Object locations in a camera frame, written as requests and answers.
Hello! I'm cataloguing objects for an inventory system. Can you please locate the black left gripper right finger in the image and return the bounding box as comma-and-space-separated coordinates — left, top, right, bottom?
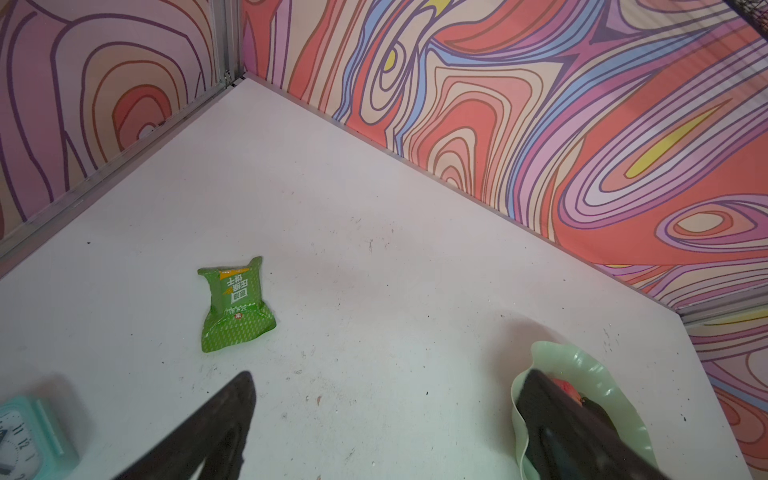
515, 369, 666, 479

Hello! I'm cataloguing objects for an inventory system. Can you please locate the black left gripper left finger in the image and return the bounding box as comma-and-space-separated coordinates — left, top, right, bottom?
117, 371, 257, 479

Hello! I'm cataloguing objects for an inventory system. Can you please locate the dark fake avocado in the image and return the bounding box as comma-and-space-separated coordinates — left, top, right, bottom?
581, 396, 617, 433

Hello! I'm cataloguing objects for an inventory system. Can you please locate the red fake apple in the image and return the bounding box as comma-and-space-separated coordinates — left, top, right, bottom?
551, 378, 583, 404

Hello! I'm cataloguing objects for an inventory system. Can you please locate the green wavy fruit bowl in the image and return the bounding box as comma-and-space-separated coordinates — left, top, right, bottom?
511, 341, 658, 479

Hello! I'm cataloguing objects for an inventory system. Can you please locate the green snack packet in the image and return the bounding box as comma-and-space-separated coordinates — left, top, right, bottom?
197, 256, 277, 353

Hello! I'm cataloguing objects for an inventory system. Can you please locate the small teal alarm clock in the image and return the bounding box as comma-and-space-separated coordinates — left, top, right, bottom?
1, 396, 80, 480

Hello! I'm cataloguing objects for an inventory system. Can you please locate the black wire basket back wall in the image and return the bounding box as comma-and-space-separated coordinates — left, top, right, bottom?
724, 0, 768, 31

